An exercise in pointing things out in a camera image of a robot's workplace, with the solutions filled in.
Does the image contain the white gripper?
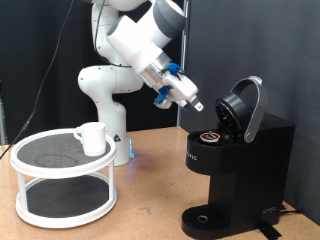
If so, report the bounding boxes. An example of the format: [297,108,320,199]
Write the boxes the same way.
[161,72,205,113]

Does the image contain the black lid orange coffee pod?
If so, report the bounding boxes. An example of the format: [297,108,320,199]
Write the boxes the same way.
[199,131,222,145]

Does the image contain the black keurig coffee machine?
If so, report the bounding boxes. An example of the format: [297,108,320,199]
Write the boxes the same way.
[181,75,296,240]

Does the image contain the white plastic mug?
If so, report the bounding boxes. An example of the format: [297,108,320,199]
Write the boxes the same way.
[73,121,108,157]

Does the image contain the silver vertical metal pole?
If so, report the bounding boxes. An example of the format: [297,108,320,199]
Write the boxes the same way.
[175,0,192,128]

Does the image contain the black tape strip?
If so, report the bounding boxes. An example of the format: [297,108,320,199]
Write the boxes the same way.
[257,225,283,240]

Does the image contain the white two-tier turntable stand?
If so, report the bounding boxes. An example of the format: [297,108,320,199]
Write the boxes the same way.
[9,128,119,230]

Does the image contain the blue mounted wrist camera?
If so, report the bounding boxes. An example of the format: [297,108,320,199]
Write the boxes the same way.
[153,85,173,110]

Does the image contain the blue cable clip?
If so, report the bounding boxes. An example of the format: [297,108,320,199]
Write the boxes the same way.
[165,62,185,76]

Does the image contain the black cable along robot arm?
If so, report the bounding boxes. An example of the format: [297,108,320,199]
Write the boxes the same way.
[92,0,133,68]

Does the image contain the black machine power cable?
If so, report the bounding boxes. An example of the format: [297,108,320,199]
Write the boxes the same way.
[279,203,303,216]

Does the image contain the long black hanging cable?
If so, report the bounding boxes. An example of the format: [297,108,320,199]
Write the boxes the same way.
[0,0,76,162]

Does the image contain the grey metal frame bar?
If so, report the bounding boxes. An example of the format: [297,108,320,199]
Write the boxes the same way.
[0,79,7,146]

